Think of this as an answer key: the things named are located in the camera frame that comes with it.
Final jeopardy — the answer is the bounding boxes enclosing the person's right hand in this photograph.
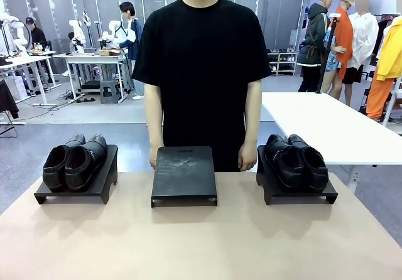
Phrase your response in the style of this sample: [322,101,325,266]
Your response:
[148,141,165,171]

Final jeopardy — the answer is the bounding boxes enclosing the person in black t-shirt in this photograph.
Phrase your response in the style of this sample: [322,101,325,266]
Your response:
[131,0,273,173]

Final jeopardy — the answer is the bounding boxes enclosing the dark clothes on rack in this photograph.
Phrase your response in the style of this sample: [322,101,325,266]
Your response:
[369,13,397,68]

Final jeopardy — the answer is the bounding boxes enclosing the black pointed shoe with buckle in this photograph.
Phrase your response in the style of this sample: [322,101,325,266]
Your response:
[64,133,109,193]

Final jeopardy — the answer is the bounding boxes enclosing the yellow hoodie orange trousers outfit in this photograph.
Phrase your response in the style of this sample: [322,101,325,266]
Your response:
[366,15,402,120]

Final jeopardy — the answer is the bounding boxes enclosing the white desk with cardboard box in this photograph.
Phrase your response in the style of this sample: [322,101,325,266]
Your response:
[52,51,136,104]

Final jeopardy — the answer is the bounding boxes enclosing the black round-toe leather shoe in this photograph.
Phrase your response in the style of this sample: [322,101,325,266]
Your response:
[286,133,330,193]

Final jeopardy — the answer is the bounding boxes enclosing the black pointed leather shoe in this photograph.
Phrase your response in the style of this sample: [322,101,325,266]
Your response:
[42,133,87,193]

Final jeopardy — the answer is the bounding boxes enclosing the dark-haired background person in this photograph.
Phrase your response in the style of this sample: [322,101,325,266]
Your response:
[118,1,146,100]

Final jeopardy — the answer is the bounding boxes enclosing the scuffed black shoe stand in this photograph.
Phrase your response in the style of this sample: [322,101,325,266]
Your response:
[150,146,219,208]

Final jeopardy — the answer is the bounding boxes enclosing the black jacket on chair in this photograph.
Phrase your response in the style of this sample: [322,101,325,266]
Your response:
[0,78,20,120]

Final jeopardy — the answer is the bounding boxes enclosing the person's left hand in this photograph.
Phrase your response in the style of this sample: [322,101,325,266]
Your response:
[237,141,259,172]

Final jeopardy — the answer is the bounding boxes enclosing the person's left forearm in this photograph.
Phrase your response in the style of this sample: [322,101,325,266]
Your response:
[243,79,263,145]

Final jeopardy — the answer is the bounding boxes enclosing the person's right forearm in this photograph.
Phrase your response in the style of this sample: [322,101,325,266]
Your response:
[143,80,165,145]

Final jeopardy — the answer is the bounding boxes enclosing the mannequin with orange scarf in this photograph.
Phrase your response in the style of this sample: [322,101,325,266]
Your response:
[320,0,356,107]

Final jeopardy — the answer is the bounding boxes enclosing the grey plastic stool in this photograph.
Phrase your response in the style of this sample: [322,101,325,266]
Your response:
[100,79,122,105]

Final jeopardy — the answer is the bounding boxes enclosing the person in black cap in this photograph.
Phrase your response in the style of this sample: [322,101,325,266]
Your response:
[24,16,53,52]

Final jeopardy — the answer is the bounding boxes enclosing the large white table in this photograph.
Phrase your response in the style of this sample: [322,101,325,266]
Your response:
[261,91,402,197]

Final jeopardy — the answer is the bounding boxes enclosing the mannequin in dark green jacket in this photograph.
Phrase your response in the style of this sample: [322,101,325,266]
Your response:
[296,0,334,93]

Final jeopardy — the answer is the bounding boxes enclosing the white shoe rack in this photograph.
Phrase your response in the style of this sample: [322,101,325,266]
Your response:
[266,47,298,77]

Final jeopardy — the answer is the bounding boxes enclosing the white desk with black hat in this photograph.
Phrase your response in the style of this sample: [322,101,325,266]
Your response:
[0,52,63,107]

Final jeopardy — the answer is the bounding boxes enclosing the figure in white shirt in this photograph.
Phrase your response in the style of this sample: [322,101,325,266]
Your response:
[341,0,380,85]

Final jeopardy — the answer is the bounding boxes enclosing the white storage box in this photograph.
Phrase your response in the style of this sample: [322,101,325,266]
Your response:
[5,75,28,101]

